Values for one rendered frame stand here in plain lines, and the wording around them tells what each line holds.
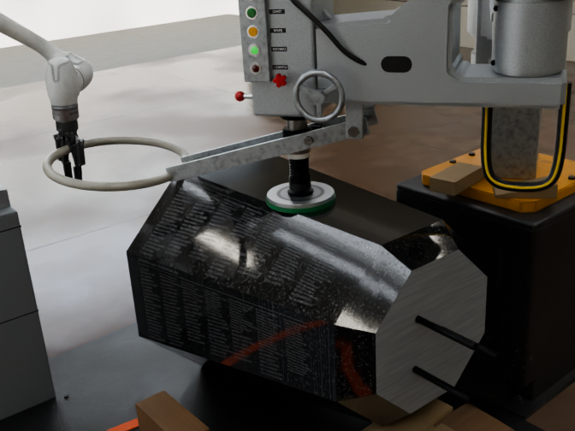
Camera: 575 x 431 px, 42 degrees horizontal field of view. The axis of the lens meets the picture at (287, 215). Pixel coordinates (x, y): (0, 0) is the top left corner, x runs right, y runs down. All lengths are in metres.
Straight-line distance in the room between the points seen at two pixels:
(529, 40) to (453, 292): 0.72
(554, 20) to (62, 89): 1.57
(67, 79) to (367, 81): 1.07
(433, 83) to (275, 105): 0.46
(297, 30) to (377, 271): 0.70
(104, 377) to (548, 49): 2.10
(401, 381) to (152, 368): 1.30
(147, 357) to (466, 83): 1.84
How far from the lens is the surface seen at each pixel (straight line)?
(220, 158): 2.36
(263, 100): 2.20
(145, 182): 2.40
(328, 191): 2.36
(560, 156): 2.19
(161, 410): 2.73
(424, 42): 2.06
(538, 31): 2.04
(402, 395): 2.22
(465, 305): 2.29
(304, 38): 2.12
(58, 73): 2.66
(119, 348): 3.36
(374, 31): 2.08
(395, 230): 2.14
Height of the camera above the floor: 1.73
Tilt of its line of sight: 22 degrees down
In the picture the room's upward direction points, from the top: 3 degrees counter-clockwise
